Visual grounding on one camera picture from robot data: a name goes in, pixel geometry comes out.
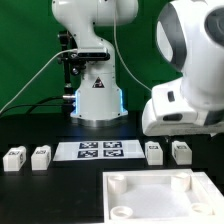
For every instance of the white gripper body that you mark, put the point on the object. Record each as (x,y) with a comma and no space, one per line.
(151,127)

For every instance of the white square tabletop part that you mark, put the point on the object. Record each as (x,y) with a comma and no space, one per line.
(154,197)

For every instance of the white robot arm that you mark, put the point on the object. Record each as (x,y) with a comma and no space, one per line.
(189,36)

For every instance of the white marker sheet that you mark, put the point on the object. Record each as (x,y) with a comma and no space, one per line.
(97,150)

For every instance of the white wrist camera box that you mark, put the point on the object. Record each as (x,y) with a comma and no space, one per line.
(169,105)

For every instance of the white obstacle rail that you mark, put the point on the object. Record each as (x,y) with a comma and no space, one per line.
(207,192)

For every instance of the black camera stand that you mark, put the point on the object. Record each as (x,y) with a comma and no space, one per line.
(71,67)

